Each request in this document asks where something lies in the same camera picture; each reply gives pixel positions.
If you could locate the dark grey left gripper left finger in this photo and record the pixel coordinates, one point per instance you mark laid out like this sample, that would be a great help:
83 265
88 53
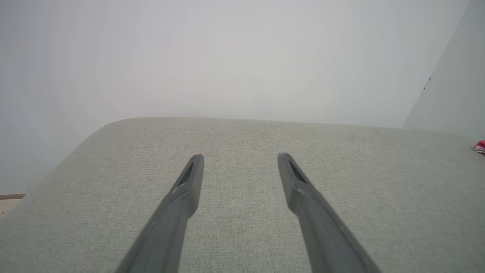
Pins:
170 223

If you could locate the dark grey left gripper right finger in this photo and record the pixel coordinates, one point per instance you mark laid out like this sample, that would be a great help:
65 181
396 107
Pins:
322 231

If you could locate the red garment with white trim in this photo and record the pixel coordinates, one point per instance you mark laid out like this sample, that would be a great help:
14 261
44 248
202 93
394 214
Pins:
480 146

